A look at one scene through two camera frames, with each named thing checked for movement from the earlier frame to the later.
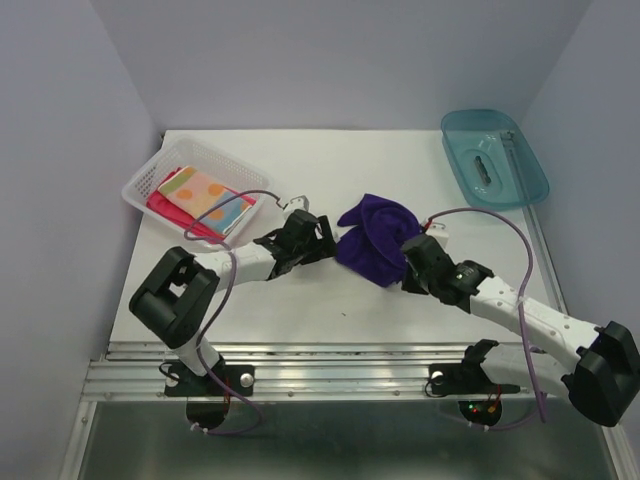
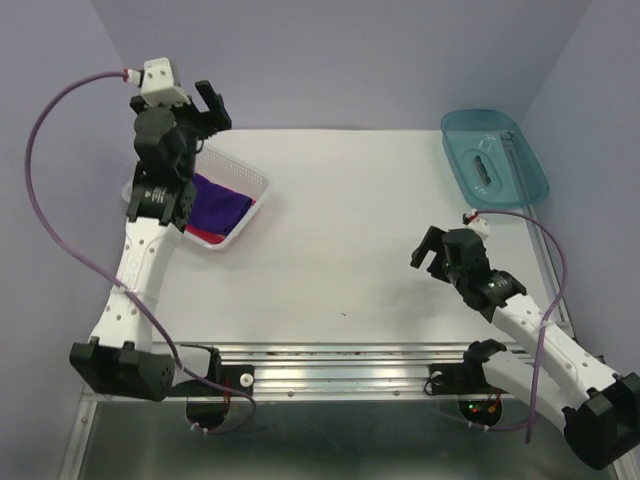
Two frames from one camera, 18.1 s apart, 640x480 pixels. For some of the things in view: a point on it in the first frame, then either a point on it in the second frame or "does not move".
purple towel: (373, 248) -> (215, 207)
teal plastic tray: (492, 160) does not move
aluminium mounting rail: (289, 371) does not move
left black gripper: (322, 248) -> (212, 122)
